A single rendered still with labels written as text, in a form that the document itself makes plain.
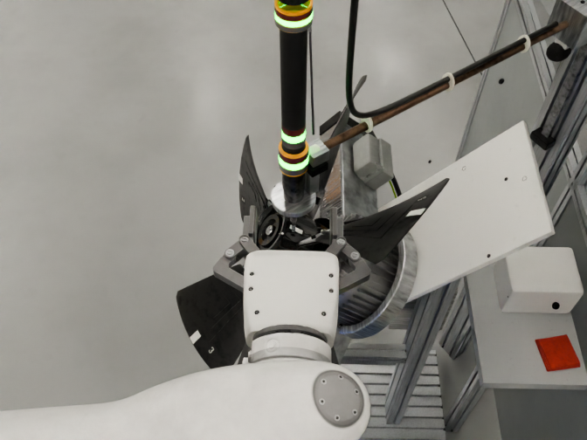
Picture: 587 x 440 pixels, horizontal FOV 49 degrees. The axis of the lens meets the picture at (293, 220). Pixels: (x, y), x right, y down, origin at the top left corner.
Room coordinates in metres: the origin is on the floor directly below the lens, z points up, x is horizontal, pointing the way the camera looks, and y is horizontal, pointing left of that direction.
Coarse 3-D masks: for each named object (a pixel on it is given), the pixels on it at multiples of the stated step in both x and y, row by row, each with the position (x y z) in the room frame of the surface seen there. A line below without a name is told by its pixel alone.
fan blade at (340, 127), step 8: (360, 80) 0.94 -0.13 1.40; (344, 112) 0.87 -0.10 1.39; (344, 120) 0.93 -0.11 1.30; (336, 128) 0.86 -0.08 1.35; (344, 128) 0.95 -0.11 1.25; (336, 152) 0.91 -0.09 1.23; (328, 160) 0.86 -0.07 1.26; (328, 168) 0.86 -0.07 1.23; (320, 176) 0.82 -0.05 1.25; (328, 176) 0.86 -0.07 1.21
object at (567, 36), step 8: (560, 0) 0.96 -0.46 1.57; (568, 0) 0.95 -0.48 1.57; (576, 0) 0.95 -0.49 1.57; (584, 0) 0.95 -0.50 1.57; (560, 8) 0.95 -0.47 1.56; (568, 8) 0.94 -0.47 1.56; (576, 8) 0.93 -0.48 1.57; (584, 8) 0.93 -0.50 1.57; (552, 16) 0.96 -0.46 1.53; (560, 16) 0.95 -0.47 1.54; (568, 16) 0.94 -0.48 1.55; (576, 16) 0.92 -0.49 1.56; (584, 16) 0.91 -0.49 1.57; (576, 24) 0.92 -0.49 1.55; (584, 24) 0.91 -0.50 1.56; (560, 32) 0.94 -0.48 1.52; (568, 32) 0.93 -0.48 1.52; (576, 32) 0.91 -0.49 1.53; (584, 32) 0.91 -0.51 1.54; (560, 40) 0.93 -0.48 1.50; (568, 40) 0.92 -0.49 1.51; (576, 40) 0.91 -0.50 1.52; (584, 40) 0.92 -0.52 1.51; (576, 48) 0.91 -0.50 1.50
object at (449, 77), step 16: (352, 0) 0.66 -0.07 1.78; (352, 16) 0.66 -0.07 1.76; (352, 32) 0.66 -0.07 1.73; (352, 48) 0.66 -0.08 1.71; (512, 48) 0.85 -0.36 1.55; (528, 48) 0.87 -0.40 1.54; (352, 64) 0.66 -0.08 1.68; (480, 64) 0.81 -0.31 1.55; (352, 80) 0.67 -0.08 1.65; (448, 80) 0.77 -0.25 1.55; (352, 96) 0.67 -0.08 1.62; (416, 96) 0.74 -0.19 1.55; (352, 112) 0.67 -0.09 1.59; (368, 112) 0.69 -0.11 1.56; (384, 112) 0.70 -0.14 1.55
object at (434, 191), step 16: (432, 192) 0.65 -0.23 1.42; (400, 208) 0.64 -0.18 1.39; (416, 208) 0.61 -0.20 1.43; (352, 224) 0.65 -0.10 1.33; (368, 224) 0.62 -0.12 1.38; (384, 224) 0.60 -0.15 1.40; (400, 224) 0.58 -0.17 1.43; (320, 240) 0.63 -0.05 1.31; (352, 240) 0.58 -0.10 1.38; (368, 240) 0.57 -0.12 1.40; (384, 240) 0.55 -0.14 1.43; (400, 240) 0.54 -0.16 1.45; (368, 256) 0.53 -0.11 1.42; (384, 256) 0.51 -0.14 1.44
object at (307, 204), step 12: (312, 144) 0.64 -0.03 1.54; (312, 156) 0.62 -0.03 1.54; (324, 156) 0.63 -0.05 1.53; (312, 168) 0.62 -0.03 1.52; (324, 168) 0.62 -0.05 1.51; (312, 180) 0.62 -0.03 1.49; (276, 192) 0.62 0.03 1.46; (312, 192) 0.62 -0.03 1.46; (276, 204) 0.60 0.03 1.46; (288, 204) 0.60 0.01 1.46; (300, 204) 0.60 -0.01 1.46; (312, 204) 0.60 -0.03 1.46; (288, 216) 0.58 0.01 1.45; (300, 216) 0.58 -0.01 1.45
